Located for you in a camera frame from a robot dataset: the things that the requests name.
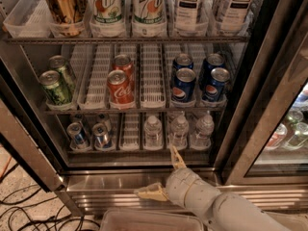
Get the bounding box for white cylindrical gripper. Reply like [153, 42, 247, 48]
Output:
[134, 145, 221, 214]

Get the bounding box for clear water bottle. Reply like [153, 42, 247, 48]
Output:
[143, 115, 163, 150]
[168, 115, 189, 150]
[191, 115, 215, 150]

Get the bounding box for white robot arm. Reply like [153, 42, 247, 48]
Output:
[135, 146, 291, 231]

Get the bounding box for glass fridge door right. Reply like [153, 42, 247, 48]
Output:
[213, 0, 308, 185]

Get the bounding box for stainless steel fridge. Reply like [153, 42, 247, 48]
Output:
[0, 0, 308, 216]

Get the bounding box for left tea bottle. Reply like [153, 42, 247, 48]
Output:
[174, 0, 204, 31]

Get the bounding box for tea bottle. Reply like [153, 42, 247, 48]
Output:
[212, 0, 252, 35]
[174, 0, 204, 31]

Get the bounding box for open fridge door left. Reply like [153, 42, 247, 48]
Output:
[0, 100, 63, 192]

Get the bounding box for right tea bottle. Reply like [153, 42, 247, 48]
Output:
[212, 0, 252, 35]

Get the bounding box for right 7up bottle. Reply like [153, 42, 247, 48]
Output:
[133, 0, 163, 25]

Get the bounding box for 7up bottle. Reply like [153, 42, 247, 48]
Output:
[90, 0, 124, 24]
[133, 0, 163, 25]

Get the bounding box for left 7up bottle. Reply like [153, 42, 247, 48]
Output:
[90, 0, 124, 24]

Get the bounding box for empty top shelf tray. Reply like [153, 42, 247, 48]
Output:
[4, 0, 51, 39]

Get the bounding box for left clear plastic bin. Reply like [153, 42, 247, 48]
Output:
[99, 209, 204, 231]

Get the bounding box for clear plastic bin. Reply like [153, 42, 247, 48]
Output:
[99, 209, 204, 231]
[268, 212, 308, 231]

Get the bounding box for front right blue silver can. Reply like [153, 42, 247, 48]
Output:
[92, 123, 112, 150]

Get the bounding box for blue silver can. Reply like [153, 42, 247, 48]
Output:
[66, 122, 90, 149]
[96, 114, 112, 133]
[69, 114, 90, 134]
[92, 123, 112, 150]

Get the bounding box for rear right blue silver can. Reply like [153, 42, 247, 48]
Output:
[96, 114, 112, 133]

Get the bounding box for front left pepsi can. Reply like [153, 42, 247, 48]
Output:
[171, 67, 196, 103]

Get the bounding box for pepsi can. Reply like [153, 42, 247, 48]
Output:
[198, 53, 225, 90]
[171, 67, 196, 103]
[171, 53, 193, 77]
[202, 67, 230, 102]

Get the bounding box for front red coca-cola can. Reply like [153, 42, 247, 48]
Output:
[107, 70, 134, 104]

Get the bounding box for red coca-cola can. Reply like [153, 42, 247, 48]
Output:
[112, 54, 135, 89]
[107, 70, 134, 104]

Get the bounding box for front left blue silver can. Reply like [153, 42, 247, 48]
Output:
[66, 122, 90, 149]

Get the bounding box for front right pepsi can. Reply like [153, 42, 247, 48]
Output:
[202, 67, 230, 102]

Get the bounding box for rear left blue silver can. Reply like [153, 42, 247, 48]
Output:
[69, 114, 90, 134]

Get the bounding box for rear left pepsi can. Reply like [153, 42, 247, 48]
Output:
[171, 53, 193, 77]

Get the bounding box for rear red coca-cola can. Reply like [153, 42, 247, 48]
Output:
[112, 54, 135, 89]

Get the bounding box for rear right pepsi can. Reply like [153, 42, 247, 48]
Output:
[198, 53, 225, 90]

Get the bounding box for right clear plastic bin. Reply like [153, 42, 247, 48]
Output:
[268, 212, 308, 231]

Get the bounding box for front green soda can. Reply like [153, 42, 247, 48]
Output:
[38, 70, 72, 106]

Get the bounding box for green soda can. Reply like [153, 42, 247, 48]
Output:
[49, 55, 76, 93]
[38, 70, 72, 106]

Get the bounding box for rear green soda can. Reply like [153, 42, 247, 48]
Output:
[49, 55, 76, 93]

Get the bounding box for gold tall can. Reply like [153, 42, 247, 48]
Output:
[46, 0, 88, 37]

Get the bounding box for black floor cables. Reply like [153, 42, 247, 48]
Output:
[0, 162, 101, 231]

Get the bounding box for orange floor cable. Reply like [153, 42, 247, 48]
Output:
[0, 155, 13, 180]

